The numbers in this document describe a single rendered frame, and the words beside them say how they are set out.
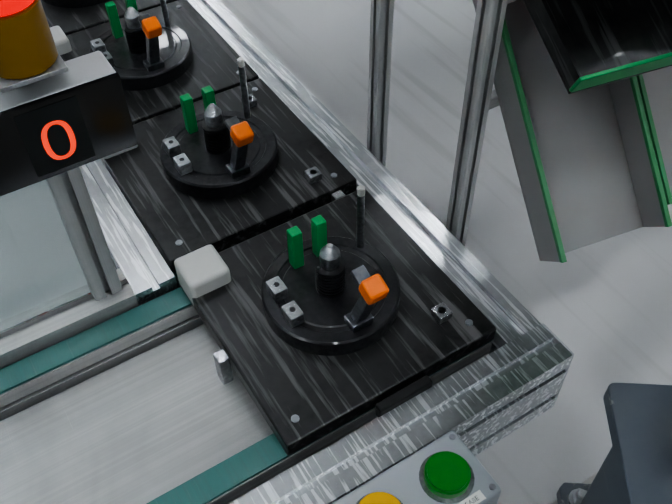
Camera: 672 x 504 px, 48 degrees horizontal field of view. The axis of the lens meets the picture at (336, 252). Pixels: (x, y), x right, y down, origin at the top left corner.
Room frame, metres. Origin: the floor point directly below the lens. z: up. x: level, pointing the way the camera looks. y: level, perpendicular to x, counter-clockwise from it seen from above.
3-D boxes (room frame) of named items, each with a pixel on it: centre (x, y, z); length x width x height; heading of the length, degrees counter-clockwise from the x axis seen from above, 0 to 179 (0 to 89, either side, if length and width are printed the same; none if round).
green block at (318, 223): (0.53, 0.02, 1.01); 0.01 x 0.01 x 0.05; 31
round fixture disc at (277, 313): (0.48, 0.01, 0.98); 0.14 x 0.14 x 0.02
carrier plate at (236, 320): (0.48, 0.01, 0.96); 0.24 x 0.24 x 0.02; 31
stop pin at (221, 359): (0.42, 0.11, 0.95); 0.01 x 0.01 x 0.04; 31
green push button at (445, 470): (0.29, -0.09, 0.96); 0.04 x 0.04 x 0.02
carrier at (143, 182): (0.70, 0.14, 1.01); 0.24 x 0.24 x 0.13; 31
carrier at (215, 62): (0.91, 0.27, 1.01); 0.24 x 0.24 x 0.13; 31
